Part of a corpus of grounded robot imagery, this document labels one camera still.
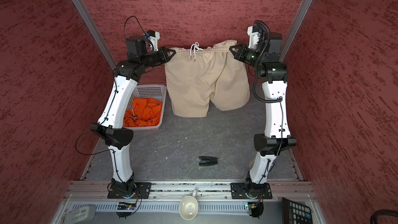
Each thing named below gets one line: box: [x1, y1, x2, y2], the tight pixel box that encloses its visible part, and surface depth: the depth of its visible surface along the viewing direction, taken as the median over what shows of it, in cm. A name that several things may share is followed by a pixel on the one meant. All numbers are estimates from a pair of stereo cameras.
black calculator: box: [281, 197, 314, 224], surface depth 69 cm
